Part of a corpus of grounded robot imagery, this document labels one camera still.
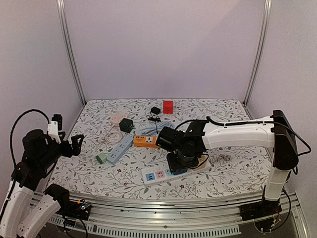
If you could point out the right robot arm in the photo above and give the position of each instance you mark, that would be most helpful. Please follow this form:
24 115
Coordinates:
186 147

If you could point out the white multicolour power strip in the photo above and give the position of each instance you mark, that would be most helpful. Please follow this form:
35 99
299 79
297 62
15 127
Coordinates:
158 175

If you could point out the aluminium frame post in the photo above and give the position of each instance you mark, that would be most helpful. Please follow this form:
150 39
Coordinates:
259 51
69 50

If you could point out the beige cube socket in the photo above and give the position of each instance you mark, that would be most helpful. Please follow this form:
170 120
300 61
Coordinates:
202 161

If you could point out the front aluminium rail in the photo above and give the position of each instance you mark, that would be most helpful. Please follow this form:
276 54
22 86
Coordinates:
191 218

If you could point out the right aluminium frame post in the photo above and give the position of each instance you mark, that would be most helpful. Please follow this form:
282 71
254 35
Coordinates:
259 51

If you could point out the left aluminium frame post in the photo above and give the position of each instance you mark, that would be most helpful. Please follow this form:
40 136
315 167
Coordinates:
69 50

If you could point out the floral table mat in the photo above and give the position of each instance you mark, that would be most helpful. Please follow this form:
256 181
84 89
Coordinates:
85 175

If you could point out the green plug adapter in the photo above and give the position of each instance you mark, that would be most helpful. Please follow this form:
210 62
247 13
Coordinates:
102 158

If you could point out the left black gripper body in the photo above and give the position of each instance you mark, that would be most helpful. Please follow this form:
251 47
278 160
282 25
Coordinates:
66 151

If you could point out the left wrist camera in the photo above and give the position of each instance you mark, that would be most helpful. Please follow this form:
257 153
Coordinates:
54 127

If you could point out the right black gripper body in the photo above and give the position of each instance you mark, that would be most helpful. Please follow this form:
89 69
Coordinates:
175 163

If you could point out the orange power strip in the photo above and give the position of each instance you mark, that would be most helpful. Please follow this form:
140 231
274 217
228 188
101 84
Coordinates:
145 141

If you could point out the red cube socket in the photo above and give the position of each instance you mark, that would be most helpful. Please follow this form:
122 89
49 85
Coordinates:
167 107

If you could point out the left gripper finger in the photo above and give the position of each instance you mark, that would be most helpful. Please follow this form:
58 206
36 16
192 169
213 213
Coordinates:
61 135
76 144

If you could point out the dark green cube socket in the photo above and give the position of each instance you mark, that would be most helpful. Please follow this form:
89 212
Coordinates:
126 125

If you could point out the black power adapter with cable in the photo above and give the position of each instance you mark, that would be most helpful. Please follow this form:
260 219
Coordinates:
154 117

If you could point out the pink round power strip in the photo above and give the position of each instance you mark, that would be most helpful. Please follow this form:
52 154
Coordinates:
118 117

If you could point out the light blue power strip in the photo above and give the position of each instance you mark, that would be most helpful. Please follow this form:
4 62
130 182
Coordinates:
118 151

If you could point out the blue cube socket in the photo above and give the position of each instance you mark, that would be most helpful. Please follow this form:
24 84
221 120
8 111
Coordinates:
179 172

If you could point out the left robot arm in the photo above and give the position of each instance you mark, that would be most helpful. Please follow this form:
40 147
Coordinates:
42 149

